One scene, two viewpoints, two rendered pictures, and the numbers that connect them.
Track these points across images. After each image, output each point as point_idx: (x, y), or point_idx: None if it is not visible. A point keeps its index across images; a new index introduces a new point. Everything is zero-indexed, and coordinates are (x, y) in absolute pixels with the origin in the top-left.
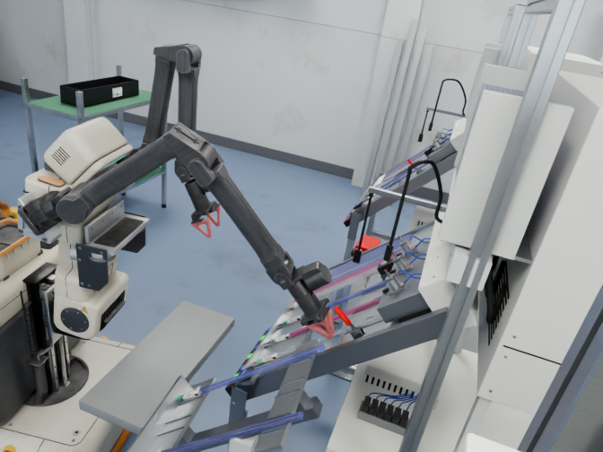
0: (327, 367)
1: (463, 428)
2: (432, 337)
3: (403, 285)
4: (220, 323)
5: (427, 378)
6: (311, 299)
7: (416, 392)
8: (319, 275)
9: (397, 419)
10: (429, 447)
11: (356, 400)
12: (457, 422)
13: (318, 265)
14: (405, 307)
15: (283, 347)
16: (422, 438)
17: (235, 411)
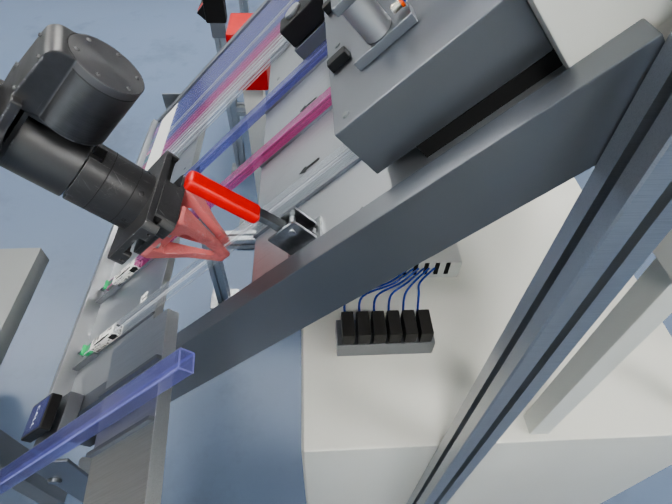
0: (241, 346)
1: (591, 339)
2: (570, 171)
3: (402, 11)
4: (11, 269)
5: (564, 304)
6: (108, 173)
7: (422, 262)
8: (80, 79)
9: (413, 335)
10: (477, 352)
11: (324, 319)
12: (499, 284)
13: (55, 37)
14: (442, 89)
15: (129, 298)
16: (460, 342)
17: (72, 485)
